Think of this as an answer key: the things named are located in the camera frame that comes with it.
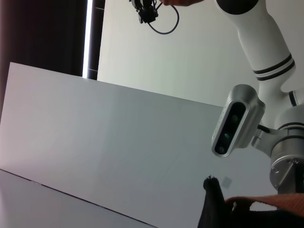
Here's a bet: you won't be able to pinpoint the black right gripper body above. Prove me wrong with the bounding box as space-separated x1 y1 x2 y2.
279 161 304 195

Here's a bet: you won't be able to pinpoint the black food bag orange straps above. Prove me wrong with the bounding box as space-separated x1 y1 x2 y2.
198 175 304 228

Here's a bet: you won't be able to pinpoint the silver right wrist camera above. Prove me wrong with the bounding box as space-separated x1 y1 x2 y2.
211 84 266 159

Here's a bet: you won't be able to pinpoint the dark cable loop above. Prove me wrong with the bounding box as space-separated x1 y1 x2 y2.
147 0 181 35

